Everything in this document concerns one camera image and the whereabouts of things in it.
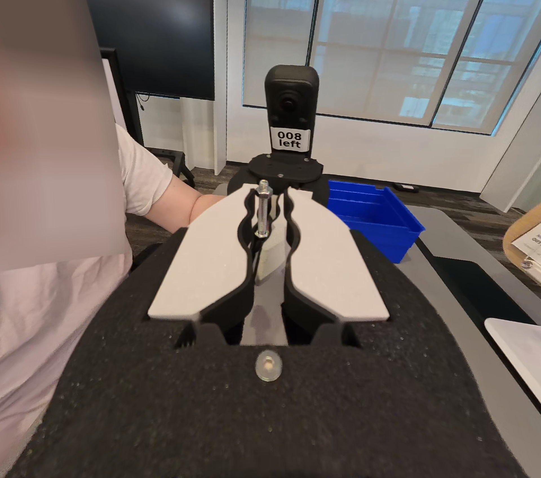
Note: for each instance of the white sign board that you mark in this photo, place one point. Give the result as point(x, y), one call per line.
point(114, 85)

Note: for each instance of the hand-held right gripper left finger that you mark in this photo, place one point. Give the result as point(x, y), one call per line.
point(198, 271)

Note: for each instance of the white document stand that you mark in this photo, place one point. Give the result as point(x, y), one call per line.
point(515, 342)

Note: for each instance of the printed instruction sheet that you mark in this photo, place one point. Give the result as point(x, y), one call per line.
point(530, 243)

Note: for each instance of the person's left forearm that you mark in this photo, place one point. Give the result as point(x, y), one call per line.
point(186, 207)

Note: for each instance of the large black monitor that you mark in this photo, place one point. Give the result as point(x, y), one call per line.
point(156, 13)

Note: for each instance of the long thin silver bolt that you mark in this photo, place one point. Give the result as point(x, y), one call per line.
point(262, 212)

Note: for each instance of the small black floor box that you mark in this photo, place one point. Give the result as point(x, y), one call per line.
point(405, 187)

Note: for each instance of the glass window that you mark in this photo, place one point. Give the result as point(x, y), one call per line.
point(380, 30)

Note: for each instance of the black monitor stand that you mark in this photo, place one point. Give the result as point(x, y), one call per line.
point(169, 161)

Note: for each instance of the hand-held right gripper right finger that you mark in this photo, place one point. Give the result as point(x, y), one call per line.
point(338, 271)

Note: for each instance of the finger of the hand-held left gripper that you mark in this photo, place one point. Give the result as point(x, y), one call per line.
point(272, 250)
point(252, 245)

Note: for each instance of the blue plastic bin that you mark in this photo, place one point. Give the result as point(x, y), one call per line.
point(376, 228)

